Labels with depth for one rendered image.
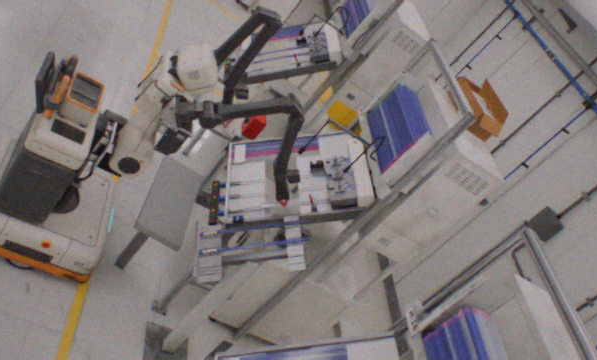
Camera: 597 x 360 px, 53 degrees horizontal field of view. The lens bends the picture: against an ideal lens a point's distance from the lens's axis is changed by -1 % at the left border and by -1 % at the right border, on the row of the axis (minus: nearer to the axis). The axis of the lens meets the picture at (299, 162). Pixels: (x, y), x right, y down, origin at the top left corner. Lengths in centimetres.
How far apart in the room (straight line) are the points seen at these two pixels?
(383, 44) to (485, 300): 231
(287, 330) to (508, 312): 169
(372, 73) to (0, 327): 274
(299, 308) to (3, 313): 153
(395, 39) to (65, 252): 246
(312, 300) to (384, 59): 173
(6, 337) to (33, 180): 72
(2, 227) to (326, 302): 173
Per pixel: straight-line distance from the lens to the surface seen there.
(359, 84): 427
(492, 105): 342
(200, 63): 261
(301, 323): 362
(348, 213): 300
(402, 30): 413
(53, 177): 284
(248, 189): 321
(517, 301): 230
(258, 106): 255
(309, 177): 323
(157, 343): 335
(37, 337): 310
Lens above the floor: 252
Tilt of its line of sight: 27 degrees down
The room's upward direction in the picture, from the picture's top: 43 degrees clockwise
